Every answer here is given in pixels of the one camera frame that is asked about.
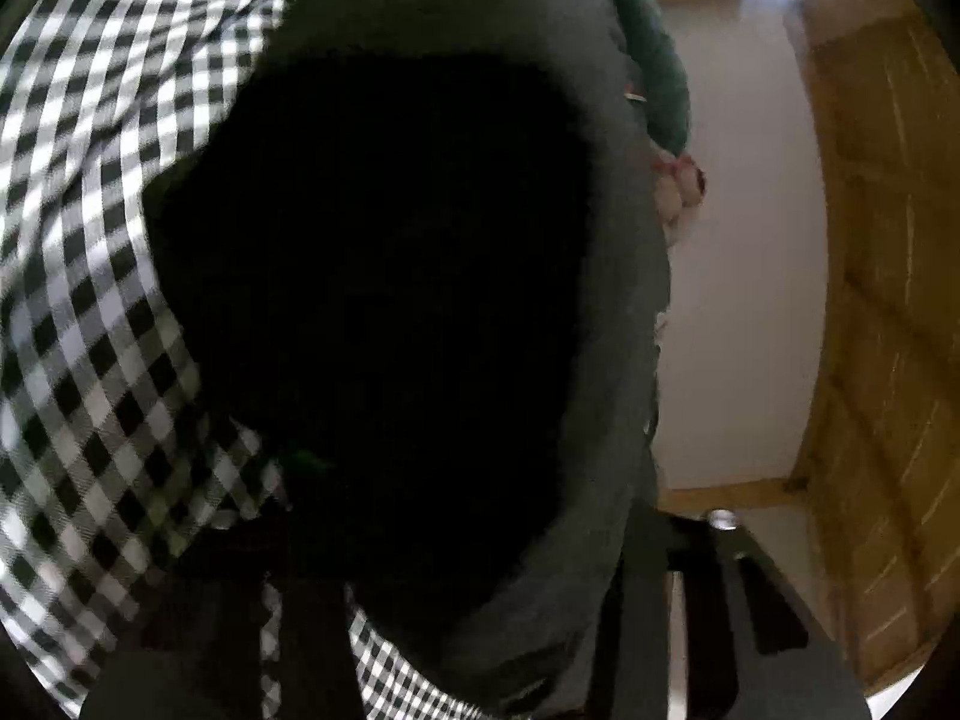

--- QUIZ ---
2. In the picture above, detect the large black garment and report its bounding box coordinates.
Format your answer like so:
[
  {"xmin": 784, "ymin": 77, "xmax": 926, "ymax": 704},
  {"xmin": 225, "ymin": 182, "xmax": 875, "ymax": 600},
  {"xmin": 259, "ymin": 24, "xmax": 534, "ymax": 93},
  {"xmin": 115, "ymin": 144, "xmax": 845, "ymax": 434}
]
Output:
[{"xmin": 145, "ymin": 36, "xmax": 596, "ymax": 671}]

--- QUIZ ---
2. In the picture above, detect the black white checkered bedsheet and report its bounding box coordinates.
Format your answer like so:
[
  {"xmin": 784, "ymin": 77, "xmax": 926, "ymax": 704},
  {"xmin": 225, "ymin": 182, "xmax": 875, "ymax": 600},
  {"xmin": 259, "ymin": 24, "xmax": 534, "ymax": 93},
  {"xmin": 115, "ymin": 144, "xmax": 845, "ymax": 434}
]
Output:
[{"xmin": 0, "ymin": 0, "xmax": 587, "ymax": 720}]

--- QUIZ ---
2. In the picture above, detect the pink plush doll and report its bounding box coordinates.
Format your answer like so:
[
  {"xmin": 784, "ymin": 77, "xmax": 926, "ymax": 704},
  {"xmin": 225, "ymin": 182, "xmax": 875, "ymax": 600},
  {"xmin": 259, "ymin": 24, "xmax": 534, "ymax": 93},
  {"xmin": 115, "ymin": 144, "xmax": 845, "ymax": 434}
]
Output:
[{"xmin": 652, "ymin": 149, "xmax": 706, "ymax": 232}]

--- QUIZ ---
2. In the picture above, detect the dark green pillow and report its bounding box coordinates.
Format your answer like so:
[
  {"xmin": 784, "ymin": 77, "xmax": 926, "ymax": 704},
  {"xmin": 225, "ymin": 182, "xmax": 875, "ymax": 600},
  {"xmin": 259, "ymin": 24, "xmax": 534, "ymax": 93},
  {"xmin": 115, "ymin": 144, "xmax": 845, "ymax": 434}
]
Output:
[{"xmin": 613, "ymin": 0, "xmax": 692, "ymax": 156}]

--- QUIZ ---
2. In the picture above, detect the grey green blanket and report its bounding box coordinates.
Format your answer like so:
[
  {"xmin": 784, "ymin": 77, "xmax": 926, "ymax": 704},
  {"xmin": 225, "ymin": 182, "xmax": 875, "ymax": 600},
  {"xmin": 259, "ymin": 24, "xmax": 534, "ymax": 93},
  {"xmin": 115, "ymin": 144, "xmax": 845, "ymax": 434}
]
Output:
[{"xmin": 278, "ymin": 0, "xmax": 667, "ymax": 717}]

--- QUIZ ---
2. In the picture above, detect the wooden bed frame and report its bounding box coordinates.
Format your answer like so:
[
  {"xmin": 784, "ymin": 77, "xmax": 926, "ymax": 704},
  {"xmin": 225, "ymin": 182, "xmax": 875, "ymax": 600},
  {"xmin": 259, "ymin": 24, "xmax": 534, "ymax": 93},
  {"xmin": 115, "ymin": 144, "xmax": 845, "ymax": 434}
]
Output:
[{"xmin": 659, "ymin": 0, "xmax": 958, "ymax": 692}]

